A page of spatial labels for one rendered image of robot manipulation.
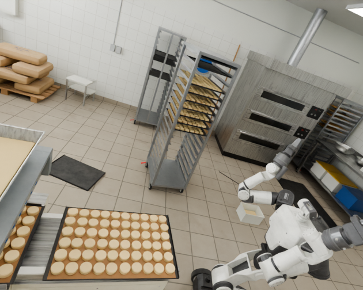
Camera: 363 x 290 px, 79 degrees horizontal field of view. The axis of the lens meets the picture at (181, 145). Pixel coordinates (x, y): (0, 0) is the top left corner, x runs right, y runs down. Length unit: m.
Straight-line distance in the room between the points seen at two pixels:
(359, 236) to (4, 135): 1.55
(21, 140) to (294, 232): 1.47
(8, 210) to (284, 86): 4.15
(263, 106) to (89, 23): 3.62
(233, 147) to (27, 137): 3.86
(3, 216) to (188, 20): 4.40
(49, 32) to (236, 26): 3.60
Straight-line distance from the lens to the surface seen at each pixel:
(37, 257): 1.33
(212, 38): 4.92
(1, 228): 1.01
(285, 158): 1.60
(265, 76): 4.24
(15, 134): 1.28
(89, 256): 1.23
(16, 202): 1.08
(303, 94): 4.65
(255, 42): 5.15
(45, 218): 1.40
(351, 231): 1.16
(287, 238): 1.47
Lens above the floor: 1.95
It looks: 27 degrees down
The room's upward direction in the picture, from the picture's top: 22 degrees clockwise
